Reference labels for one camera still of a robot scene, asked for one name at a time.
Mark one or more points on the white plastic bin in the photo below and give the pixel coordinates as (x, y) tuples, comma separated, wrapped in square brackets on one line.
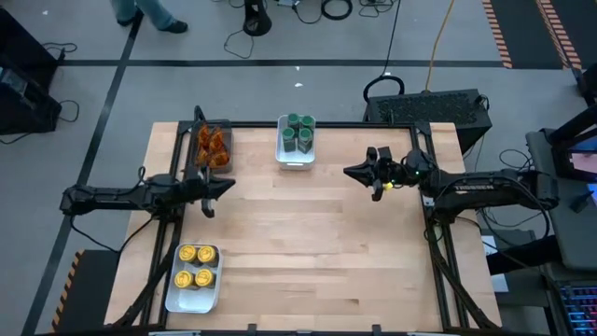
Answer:
[(291, 161), (193, 301)]

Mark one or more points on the black perforated computer case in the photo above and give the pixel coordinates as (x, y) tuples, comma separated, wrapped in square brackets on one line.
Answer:
[(429, 112)]

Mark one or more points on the black stand base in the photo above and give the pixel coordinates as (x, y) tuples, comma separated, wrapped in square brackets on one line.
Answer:
[(256, 21)]

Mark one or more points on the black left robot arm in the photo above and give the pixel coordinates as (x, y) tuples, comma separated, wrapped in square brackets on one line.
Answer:
[(116, 196)]

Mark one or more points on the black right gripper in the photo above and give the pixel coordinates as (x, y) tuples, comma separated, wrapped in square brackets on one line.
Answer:
[(394, 172)]

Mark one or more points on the backlit keyboard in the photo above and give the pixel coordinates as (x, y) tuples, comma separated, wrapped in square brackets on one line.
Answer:
[(580, 308)]

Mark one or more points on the black cabinet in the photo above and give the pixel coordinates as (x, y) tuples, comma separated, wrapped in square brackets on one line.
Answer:
[(23, 42)]

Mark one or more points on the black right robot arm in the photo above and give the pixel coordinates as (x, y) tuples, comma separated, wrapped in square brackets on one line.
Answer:
[(485, 189)]

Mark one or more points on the grey plastic bin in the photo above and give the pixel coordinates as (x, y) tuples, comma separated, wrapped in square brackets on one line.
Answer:
[(212, 171)]

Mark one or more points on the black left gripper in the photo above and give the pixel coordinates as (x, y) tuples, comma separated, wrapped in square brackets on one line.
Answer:
[(196, 189)]

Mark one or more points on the black aluminium table frame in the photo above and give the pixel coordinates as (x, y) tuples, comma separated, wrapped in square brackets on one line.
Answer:
[(340, 125)]

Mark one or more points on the black hazard stripe floor mat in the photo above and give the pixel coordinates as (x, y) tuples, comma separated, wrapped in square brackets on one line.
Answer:
[(93, 289), (522, 32)]

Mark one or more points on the grey desk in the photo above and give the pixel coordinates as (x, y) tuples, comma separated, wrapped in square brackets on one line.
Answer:
[(573, 233)]

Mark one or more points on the black equipment case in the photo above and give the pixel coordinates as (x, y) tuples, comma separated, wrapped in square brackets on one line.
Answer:
[(32, 112)]

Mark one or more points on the black desktop monitor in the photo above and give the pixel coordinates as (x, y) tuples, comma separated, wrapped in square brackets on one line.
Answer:
[(583, 163)]

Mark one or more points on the person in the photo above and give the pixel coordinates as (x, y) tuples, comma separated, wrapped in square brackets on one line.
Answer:
[(158, 16)]

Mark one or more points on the yellow lid seasoning can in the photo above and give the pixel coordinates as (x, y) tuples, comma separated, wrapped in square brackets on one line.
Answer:
[(184, 279), (206, 254), (204, 277), (188, 253)]

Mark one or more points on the yellow right gripper tag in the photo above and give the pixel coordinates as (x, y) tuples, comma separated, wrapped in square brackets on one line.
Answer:
[(387, 186)]

